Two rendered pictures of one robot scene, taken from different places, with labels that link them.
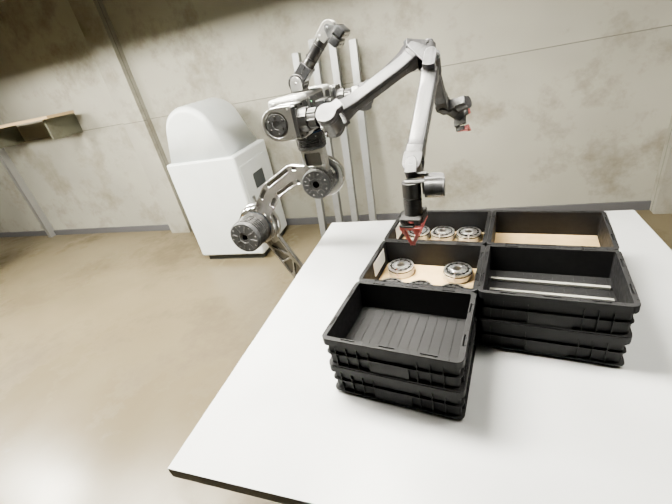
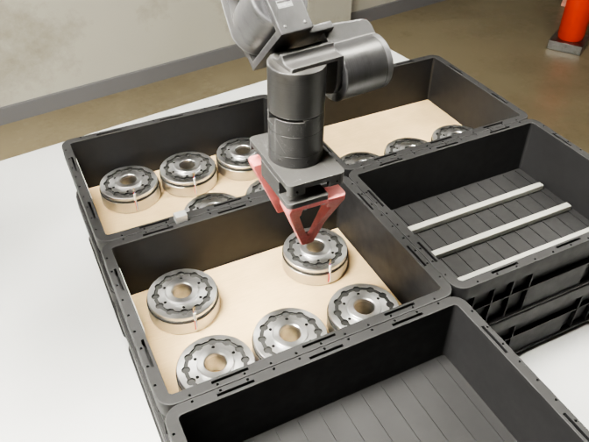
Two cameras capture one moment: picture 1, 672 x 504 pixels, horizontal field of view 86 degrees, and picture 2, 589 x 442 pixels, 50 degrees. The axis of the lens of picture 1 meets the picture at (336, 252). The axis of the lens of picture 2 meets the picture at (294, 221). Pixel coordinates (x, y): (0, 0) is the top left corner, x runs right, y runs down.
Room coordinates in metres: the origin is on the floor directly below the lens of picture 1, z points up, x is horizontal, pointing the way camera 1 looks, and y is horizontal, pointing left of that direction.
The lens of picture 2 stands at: (0.74, 0.19, 1.52)
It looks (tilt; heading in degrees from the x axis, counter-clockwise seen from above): 40 degrees down; 304
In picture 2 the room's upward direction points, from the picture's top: straight up
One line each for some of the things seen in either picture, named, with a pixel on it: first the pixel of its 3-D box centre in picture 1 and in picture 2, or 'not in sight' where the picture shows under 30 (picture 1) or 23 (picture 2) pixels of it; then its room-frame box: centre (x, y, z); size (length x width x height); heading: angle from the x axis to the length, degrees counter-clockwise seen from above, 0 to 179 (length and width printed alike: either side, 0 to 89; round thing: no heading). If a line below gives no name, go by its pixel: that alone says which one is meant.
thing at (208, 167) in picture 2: (442, 231); (188, 167); (1.43, -0.49, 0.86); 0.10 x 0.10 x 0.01
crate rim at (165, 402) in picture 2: (423, 264); (271, 274); (1.11, -0.30, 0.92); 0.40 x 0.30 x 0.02; 60
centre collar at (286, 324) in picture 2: not in sight; (290, 334); (1.05, -0.26, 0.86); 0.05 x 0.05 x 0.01
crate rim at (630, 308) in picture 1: (550, 273); (500, 195); (0.91, -0.65, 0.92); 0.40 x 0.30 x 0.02; 60
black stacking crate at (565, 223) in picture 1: (545, 241); (393, 132); (1.17, -0.80, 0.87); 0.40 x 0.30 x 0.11; 60
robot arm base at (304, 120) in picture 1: (307, 119); not in sight; (1.40, 0.00, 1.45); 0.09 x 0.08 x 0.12; 157
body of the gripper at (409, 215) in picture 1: (412, 207); (295, 139); (1.05, -0.27, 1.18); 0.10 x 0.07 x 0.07; 149
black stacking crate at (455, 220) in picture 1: (439, 237); (200, 186); (1.37, -0.45, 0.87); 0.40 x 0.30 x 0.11; 60
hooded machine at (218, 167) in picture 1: (227, 180); not in sight; (3.62, 0.91, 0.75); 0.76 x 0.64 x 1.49; 70
